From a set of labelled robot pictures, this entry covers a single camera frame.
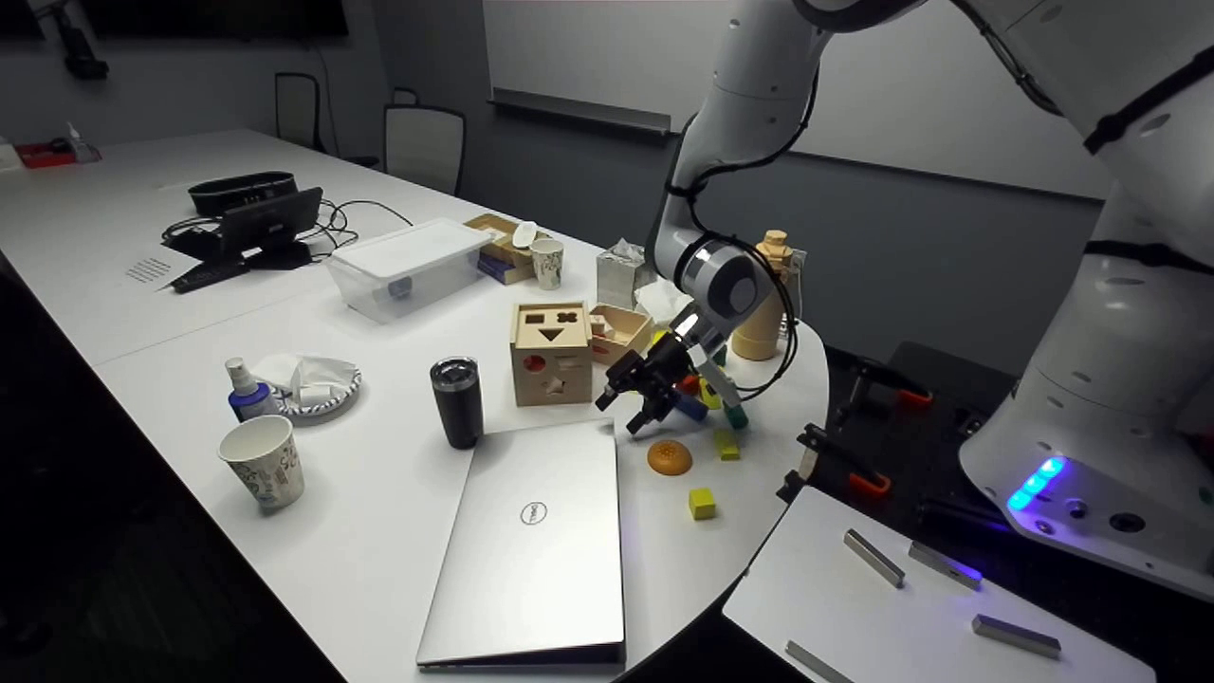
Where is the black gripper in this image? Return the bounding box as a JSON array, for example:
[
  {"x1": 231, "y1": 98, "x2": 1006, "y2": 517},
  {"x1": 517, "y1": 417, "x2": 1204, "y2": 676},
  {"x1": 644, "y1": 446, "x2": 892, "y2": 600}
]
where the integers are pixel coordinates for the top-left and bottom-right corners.
[{"x1": 591, "y1": 311, "x2": 713, "y2": 441}]

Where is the silver Dell laptop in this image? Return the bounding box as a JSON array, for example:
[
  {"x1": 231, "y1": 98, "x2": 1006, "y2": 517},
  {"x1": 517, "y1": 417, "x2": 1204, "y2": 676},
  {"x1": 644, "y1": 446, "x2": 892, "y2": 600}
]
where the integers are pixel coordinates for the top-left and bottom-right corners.
[{"x1": 414, "y1": 417, "x2": 629, "y2": 672}]

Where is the open cardboard box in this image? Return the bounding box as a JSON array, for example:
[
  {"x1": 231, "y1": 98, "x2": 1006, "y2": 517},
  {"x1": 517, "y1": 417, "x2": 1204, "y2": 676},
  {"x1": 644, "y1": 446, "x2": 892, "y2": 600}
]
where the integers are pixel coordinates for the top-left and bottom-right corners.
[{"x1": 465, "y1": 209, "x2": 567, "y2": 289}]

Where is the orange ball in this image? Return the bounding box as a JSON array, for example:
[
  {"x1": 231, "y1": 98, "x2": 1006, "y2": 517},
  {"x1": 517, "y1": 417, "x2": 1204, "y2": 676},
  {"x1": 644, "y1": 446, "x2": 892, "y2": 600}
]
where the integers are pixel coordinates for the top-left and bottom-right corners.
[{"x1": 644, "y1": 437, "x2": 697, "y2": 483}]

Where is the small wooden box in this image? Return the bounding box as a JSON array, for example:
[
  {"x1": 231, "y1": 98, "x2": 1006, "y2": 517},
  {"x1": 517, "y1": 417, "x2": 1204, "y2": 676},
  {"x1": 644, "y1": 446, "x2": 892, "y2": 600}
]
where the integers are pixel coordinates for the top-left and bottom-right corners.
[{"x1": 586, "y1": 303, "x2": 657, "y2": 371}]

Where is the wooden shape sorter box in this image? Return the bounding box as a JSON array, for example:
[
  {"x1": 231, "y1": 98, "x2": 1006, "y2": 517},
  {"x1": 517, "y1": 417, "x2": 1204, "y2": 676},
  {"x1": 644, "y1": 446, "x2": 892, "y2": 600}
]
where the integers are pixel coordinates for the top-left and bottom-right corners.
[{"x1": 509, "y1": 300, "x2": 596, "y2": 412}]

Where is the clear plastic wrapper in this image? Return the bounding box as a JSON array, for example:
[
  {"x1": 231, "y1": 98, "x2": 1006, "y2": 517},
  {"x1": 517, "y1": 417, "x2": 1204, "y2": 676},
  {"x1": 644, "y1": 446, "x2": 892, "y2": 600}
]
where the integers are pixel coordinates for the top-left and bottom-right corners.
[{"x1": 629, "y1": 274, "x2": 696, "y2": 327}]

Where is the white paper bag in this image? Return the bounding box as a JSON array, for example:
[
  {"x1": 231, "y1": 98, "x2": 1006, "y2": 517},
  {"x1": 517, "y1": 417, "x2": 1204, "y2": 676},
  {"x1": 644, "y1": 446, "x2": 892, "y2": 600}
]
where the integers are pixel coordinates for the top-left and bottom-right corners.
[{"x1": 591, "y1": 238, "x2": 657, "y2": 311}]

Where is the tan wooden bottle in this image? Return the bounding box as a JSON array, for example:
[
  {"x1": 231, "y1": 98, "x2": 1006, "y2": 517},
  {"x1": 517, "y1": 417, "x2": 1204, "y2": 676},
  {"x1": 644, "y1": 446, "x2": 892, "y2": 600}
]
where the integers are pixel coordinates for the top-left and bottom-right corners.
[{"x1": 732, "y1": 228, "x2": 810, "y2": 365}]

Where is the black travel tumbler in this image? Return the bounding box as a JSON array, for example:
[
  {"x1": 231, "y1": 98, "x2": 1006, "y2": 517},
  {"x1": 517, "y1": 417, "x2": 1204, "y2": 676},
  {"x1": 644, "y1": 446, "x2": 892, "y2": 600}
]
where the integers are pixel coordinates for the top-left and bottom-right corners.
[{"x1": 424, "y1": 356, "x2": 486, "y2": 451}]

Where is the white plastic tray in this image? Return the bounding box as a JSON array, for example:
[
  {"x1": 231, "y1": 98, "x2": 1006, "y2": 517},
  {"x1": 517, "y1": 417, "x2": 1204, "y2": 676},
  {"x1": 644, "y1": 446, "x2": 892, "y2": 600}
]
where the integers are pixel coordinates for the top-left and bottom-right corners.
[{"x1": 322, "y1": 216, "x2": 494, "y2": 327}]

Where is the white board panel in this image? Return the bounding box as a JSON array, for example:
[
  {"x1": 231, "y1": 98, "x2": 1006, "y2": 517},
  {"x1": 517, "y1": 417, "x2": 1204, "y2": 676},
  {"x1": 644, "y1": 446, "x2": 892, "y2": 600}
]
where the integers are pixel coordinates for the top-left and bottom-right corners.
[{"x1": 720, "y1": 486, "x2": 1159, "y2": 683}]

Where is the gray metal bar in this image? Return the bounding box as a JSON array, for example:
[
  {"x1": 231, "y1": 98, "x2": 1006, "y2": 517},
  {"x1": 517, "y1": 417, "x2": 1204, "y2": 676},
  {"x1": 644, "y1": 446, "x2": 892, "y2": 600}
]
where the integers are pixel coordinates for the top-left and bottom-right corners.
[
  {"x1": 844, "y1": 529, "x2": 911, "y2": 593},
  {"x1": 967, "y1": 612, "x2": 1068, "y2": 665},
  {"x1": 906, "y1": 538, "x2": 986, "y2": 596},
  {"x1": 783, "y1": 637, "x2": 853, "y2": 683}
]

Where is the clear plastic lid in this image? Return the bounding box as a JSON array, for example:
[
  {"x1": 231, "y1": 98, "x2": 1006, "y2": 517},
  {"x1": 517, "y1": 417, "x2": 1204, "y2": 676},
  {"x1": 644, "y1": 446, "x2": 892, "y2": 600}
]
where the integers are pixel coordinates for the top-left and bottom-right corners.
[{"x1": 251, "y1": 355, "x2": 370, "y2": 427}]

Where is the black robot stand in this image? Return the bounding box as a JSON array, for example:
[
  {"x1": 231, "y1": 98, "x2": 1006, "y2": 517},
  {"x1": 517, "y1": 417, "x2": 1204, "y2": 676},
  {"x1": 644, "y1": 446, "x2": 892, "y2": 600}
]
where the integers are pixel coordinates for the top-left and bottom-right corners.
[{"x1": 757, "y1": 337, "x2": 1214, "y2": 683}]

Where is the gray office chair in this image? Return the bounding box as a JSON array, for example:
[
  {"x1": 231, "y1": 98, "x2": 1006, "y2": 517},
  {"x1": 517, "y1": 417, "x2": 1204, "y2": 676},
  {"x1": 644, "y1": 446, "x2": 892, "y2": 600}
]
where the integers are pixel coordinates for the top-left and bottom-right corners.
[
  {"x1": 379, "y1": 89, "x2": 471, "y2": 199},
  {"x1": 270, "y1": 69, "x2": 328, "y2": 154}
]

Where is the patterned paper cup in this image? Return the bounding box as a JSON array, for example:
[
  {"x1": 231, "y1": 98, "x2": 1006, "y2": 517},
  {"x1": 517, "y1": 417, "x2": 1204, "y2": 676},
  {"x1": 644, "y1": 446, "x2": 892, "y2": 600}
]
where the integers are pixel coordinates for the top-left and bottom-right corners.
[{"x1": 216, "y1": 412, "x2": 307, "y2": 517}]

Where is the black tablet stand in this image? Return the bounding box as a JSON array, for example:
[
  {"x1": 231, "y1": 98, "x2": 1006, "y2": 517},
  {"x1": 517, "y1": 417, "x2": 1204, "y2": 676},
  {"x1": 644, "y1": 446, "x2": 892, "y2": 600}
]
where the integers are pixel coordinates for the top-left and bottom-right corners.
[{"x1": 164, "y1": 181, "x2": 328, "y2": 297}]

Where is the black case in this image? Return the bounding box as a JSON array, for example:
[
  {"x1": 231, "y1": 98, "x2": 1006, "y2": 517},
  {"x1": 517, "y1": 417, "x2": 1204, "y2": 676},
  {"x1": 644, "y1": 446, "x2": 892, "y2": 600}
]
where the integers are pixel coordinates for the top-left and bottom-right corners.
[{"x1": 186, "y1": 168, "x2": 299, "y2": 222}]

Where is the red booklet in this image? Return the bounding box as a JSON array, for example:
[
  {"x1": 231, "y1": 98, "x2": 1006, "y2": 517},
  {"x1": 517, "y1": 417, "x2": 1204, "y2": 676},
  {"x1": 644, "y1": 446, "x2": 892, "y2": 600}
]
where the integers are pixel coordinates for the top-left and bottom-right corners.
[{"x1": 11, "y1": 128, "x2": 87, "y2": 173}]

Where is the black orange-handled clamp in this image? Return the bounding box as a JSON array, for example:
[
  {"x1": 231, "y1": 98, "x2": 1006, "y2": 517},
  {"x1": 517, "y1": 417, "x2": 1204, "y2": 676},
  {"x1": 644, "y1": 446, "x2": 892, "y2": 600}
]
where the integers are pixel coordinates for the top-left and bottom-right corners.
[
  {"x1": 826, "y1": 345, "x2": 941, "y2": 421},
  {"x1": 773, "y1": 421, "x2": 895, "y2": 507}
]

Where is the wall whiteboard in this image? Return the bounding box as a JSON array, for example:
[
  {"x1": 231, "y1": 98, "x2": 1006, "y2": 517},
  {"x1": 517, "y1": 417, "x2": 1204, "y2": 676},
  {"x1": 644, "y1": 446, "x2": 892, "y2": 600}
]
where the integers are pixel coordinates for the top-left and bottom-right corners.
[{"x1": 481, "y1": 0, "x2": 1115, "y2": 203}]

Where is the black wall screen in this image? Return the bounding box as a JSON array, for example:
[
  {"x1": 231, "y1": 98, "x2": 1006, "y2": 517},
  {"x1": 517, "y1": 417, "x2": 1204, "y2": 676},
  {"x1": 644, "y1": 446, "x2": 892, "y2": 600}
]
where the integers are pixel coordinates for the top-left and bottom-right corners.
[{"x1": 87, "y1": 0, "x2": 353, "y2": 44}]

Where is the black mounted camera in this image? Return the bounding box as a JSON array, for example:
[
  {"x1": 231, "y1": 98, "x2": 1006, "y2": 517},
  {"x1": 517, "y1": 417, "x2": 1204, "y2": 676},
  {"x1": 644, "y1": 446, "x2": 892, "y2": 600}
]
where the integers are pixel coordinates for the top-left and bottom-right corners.
[{"x1": 28, "y1": 0, "x2": 112, "y2": 84}]

